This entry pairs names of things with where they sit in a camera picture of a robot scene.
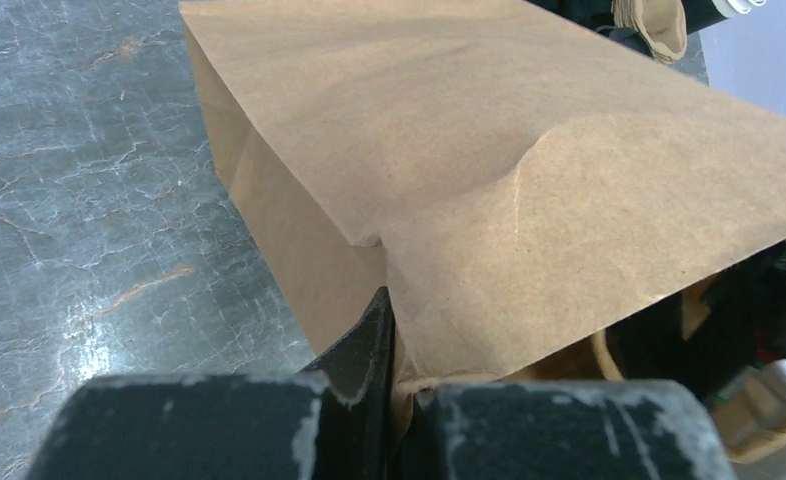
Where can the brown cardboard cup carrier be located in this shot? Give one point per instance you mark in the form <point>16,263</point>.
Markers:
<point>661,23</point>

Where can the stack of white paper cups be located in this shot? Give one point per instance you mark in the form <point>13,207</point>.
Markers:
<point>701,14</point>

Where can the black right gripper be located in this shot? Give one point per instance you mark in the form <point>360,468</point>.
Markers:
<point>704,336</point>

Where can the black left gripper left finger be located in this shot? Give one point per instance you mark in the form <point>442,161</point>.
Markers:
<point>330,420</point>

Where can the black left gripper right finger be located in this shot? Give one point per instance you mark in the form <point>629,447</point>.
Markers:
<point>563,430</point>

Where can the brown paper bag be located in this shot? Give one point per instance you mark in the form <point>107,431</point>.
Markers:
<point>516,182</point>

